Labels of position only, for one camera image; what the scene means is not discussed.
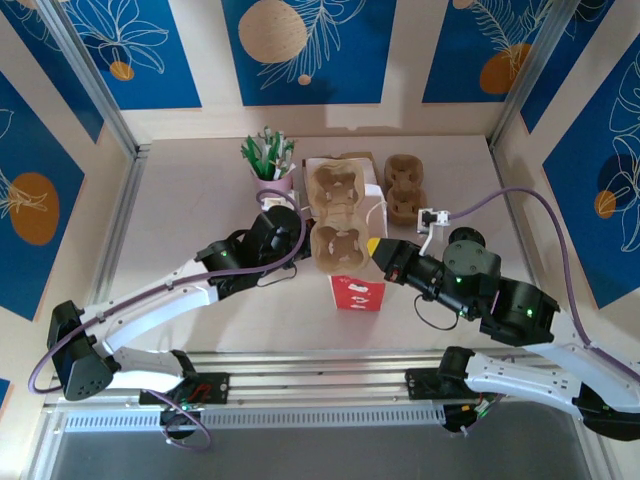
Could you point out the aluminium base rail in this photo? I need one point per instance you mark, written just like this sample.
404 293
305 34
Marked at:
325 380

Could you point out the white napkin stack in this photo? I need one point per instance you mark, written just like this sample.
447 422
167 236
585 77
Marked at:
310 170

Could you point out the single pulp cup carrier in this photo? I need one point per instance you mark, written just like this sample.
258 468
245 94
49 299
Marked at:
340 250

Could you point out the right black mount plate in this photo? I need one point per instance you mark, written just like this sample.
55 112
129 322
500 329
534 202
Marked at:
420 385

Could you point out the left black mount plate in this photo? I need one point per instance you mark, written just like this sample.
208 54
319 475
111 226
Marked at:
215 387

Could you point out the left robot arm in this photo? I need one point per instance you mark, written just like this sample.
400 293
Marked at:
150 305

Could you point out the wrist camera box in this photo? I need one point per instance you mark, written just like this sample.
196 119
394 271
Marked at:
275 202
432 217

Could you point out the red white paper bag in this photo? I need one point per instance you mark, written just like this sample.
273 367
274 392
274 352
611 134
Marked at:
357 295

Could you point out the aluminium frame post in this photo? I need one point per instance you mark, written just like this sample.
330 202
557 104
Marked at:
89 75
532 75

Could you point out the pink holder cup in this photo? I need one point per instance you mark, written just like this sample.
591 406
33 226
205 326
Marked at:
272 186

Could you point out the green white stick bundle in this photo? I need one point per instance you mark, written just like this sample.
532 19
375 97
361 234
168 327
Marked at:
265 155

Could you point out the black mount plate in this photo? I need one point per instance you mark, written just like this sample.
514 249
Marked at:
420 385
215 387

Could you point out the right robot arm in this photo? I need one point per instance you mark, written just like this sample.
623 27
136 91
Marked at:
520 385

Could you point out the brown cardboard box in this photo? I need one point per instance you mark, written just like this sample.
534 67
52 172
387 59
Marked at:
303 172

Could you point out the aluminium side rail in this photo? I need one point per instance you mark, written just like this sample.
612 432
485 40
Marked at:
127 200

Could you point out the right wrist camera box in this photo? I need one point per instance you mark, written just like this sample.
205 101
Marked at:
432 217

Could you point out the pulp cup carrier stack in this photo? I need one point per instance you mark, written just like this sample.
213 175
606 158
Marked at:
405 170

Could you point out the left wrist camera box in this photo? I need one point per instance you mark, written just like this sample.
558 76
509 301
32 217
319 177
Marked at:
275 202

